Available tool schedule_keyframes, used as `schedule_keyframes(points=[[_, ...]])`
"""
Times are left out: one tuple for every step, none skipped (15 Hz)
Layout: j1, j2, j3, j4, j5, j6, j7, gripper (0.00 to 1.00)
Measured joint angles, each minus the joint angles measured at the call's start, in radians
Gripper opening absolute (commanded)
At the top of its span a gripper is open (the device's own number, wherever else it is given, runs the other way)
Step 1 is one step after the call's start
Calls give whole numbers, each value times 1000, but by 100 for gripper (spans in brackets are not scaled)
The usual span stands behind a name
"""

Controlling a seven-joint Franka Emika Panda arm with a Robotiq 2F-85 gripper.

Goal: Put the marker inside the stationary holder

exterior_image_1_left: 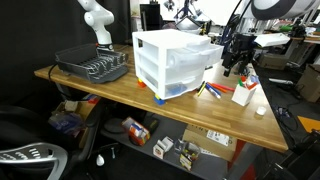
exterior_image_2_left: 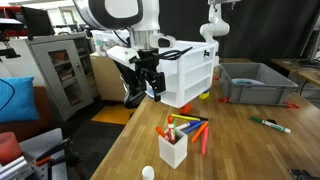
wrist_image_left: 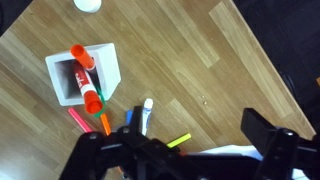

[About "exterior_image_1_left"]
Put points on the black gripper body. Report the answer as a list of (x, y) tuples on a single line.
[(245, 45)]

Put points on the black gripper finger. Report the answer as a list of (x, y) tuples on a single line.
[(244, 66), (228, 68)]

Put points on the blue white marker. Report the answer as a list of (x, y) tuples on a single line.
[(216, 94)]

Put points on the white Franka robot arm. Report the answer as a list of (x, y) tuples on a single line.
[(100, 20)]

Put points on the red marker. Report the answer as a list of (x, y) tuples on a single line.
[(244, 78)]

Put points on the green marker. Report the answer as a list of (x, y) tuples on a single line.
[(240, 82)]

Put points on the pink marker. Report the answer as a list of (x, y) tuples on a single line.
[(228, 88)]

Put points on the orange marker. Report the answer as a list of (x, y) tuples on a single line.
[(252, 86), (220, 88)]

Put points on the white stationery holder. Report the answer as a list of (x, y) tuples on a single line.
[(242, 96)]

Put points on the yellow marker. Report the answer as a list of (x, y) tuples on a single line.
[(200, 91)]

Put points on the dark blue chair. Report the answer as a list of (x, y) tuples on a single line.
[(229, 33)]

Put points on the brown cardboard box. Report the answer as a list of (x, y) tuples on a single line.
[(273, 61), (310, 83)]

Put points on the long white item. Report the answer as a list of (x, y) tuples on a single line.
[(281, 81)]

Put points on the small white cup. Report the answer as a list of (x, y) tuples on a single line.
[(261, 110)]

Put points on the blue plastic item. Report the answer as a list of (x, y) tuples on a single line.
[(176, 89)]

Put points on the white plastic drawer unit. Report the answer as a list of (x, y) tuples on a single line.
[(166, 56)]

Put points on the blue yellow toy block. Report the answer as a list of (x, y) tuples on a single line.
[(159, 100)]

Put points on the large labelled cardboard box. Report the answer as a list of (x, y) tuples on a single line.
[(200, 140)]

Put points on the orange floor mat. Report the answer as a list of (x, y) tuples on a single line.
[(310, 123)]

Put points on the orange toy block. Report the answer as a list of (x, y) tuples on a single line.
[(141, 83)]

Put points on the black monitor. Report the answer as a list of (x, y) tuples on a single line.
[(151, 16)]

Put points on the red table leg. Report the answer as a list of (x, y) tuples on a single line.
[(245, 160)]

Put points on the clear jar with items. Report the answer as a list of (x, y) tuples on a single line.
[(188, 153)]

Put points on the grey lower shelf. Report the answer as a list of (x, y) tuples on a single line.
[(213, 168)]

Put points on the small white box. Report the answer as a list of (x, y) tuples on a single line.
[(161, 148)]

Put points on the orange white box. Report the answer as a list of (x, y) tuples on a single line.
[(136, 131)]

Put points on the black round base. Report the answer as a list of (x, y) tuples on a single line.
[(114, 125)]

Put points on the grey dish rack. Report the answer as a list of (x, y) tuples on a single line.
[(100, 71)]

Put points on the open cardboard box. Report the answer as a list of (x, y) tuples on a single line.
[(88, 116)]

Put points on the white floor item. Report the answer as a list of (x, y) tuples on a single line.
[(100, 160)]

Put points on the blue plastic bag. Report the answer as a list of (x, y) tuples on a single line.
[(65, 123)]

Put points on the black curtain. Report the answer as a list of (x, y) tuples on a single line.
[(33, 33)]

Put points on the black office chair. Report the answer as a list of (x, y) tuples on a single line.
[(13, 133)]

